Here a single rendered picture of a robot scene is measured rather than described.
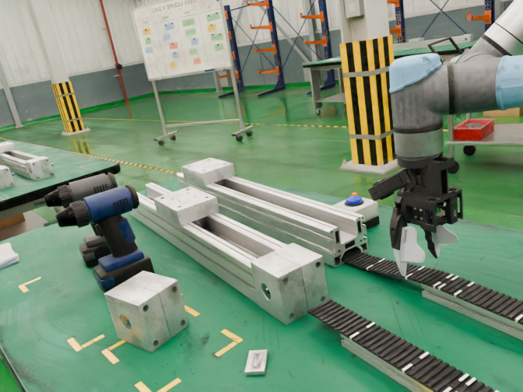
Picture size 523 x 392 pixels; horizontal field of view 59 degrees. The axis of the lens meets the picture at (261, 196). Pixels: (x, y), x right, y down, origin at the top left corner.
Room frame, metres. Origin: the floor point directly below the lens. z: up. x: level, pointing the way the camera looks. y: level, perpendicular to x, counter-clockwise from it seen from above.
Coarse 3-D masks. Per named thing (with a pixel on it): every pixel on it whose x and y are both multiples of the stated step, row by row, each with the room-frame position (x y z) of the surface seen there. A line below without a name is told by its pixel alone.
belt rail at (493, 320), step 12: (432, 288) 0.69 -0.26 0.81; (432, 300) 0.69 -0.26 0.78; (444, 300) 0.67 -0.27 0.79; (456, 300) 0.65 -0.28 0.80; (468, 312) 0.63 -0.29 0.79; (480, 312) 0.61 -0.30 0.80; (492, 324) 0.60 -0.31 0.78; (504, 324) 0.59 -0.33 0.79; (516, 324) 0.56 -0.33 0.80; (516, 336) 0.56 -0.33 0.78
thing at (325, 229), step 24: (216, 192) 1.31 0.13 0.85; (240, 192) 1.33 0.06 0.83; (264, 192) 1.22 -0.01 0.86; (240, 216) 1.20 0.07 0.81; (264, 216) 1.09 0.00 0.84; (288, 216) 0.99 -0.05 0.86; (312, 216) 1.04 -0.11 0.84; (336, 216) 0.96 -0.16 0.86; (360, 216) 0.91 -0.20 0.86; (288, 240) 1.01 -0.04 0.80; (312, 240) 0.92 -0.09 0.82; (336, 240) 0.89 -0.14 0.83; (360, 240) 0.91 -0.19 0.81; (336, 264) 0.87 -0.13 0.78
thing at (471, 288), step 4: (472, 284) 0.67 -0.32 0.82; (464, 288) 0.66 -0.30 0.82; (468, 288) 0.66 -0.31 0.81; (472, 288) 0.66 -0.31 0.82; (476, 288) 0.65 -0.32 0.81; (456, 292) 0.65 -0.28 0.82; (460, 292) 0.65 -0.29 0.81; (464, 292) 0.65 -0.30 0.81; (468, 292) 0.65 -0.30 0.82; (472, 292) 0.65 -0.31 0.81; (456, 296) 0.64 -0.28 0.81; (460, 296) 0.64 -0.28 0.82; (464, 296) 0.64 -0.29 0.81
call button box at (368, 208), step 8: (368, 200) 1.06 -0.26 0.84; (344, 208) 1.04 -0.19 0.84; (352, 208) 1.03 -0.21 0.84; (360, 208) 1.02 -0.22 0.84; (368, 208) 1.03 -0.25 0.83; (376, 208) 1.04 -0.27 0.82; (368, 216) 1.03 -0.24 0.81; (376, 216) 1.04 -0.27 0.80; (368, 224) 1.03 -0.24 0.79; (376, 224) 1.04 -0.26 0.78
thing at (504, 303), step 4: (504, 296) 0.62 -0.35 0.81; (508, 296) 0.62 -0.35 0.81; (500, 300) 0.61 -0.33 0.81; (504, 300) 0.61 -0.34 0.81; (508, 300) 0.61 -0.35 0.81; (512, 300) 0.61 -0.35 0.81; (516, 300) 0.61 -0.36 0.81; (496, 304) 0.60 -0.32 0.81; (500, 304) 0.60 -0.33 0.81; (504, 304) 0.60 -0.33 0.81; (508, 304) 0.60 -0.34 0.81; (512, 304) 0.60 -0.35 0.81; (488, 308) 0.60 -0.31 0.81; (492, 308) 0.60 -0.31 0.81; (496, 308) 0.60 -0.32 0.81; (500, 308) 0.59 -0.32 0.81; (504, 308) 0.59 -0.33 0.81; (492, 312) 0.59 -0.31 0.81; (496, 312) 0.59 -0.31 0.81; (500, 312) 0.59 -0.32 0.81
